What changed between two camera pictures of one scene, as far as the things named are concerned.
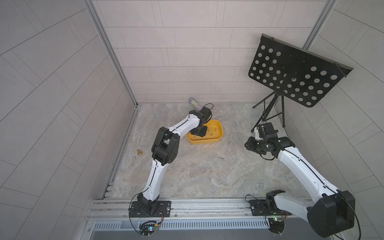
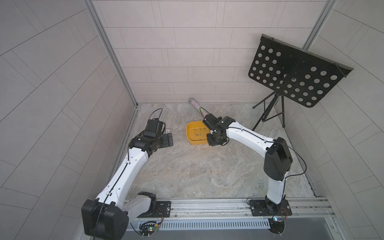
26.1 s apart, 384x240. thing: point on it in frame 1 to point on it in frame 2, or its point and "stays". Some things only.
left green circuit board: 147,228 stays
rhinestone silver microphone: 192,101 stays
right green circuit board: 277,225 stays
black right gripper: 249,144 to 210,142
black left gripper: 202,134 to 166,142
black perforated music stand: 285,69 stays
